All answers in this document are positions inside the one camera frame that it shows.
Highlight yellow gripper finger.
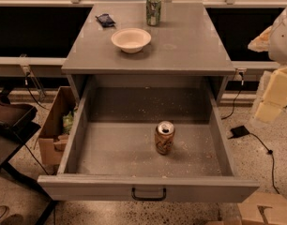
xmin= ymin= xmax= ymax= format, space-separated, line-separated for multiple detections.
xmin=254 ymin=102 xmax=282 ymax=123
xmin=263 ymin=66 xmax=287 ymax=108

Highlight orange soda can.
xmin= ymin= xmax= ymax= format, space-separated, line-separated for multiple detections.
xmin=155 ymin=121 xmax=175 ymax=155

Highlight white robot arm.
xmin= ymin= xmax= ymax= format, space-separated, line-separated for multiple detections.
xmin=248 ymin=7 xmax=287 ymax=124

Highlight grey cabinet counter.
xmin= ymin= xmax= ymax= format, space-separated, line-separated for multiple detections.
xmin=61 ymin=1 xmax=236 ymax=105

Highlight green soda can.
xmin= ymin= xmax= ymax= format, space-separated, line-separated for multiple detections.
xmin=146 ymin=0 xmax=161 ymax=26

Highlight grey open drawer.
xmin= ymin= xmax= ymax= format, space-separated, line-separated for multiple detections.
xmin=38 ymin=75 xmax=259 ymax=203

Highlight black power adapter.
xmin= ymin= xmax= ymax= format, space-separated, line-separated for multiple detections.
xmin=231 ymin=126 xmax=249 ymax=139

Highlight cardboard box bottom right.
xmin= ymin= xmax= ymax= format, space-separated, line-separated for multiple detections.
xmin=205 ymin=192 xmax=287 ymax=225

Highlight cardboard box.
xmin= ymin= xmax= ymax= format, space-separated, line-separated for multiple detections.
xmin=38 ymin=86 xmax=76 ymax=165
xmin=205 ymin=192 xmax=287 ymax=225

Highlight white paper bowl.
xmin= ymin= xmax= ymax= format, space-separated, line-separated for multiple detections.
xmin=112 ymin=28 xmax=151 ymax=53

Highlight dark blue snack packet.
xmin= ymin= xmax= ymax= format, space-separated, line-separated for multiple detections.
xmin=96 ymin=13 xmax=115 ymax=27

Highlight green bag in box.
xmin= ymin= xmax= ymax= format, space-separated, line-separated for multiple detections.
xmin=62 ymin=112 xmax=74 ymax=134

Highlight cardboard box left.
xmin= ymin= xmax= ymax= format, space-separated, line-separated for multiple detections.
xmin=38 ymin=86 xmax=76 ymax=165

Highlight black tray on table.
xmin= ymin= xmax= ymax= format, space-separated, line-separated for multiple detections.
xmin=0 ymin=95 xmax=38 ymax=134

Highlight black side table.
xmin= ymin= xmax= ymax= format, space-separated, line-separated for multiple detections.
xmin=0 ymin=123 xmax=56 ymax=225

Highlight shoe at bottom left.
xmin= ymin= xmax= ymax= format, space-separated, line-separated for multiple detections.
xmin=0 ymin=205 xmax=9 ymax=223

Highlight black cable right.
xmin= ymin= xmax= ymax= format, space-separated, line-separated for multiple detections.
xmin=220 ymin=71 xmax=280 ymax=195

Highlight black cable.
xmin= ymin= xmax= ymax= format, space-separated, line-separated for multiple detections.
xmin=220 ymin=71 xmax=280 ymax=195
xmin=23 ymin=71 xmax=57 ymax=176

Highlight black drawer handle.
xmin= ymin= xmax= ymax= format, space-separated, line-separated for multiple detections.
xmin=131 ymin=187 xmax=167 ymax=202

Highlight black cable left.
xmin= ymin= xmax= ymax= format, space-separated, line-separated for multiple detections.
xmin=23 ymin=71 xmax=57 ymax=176

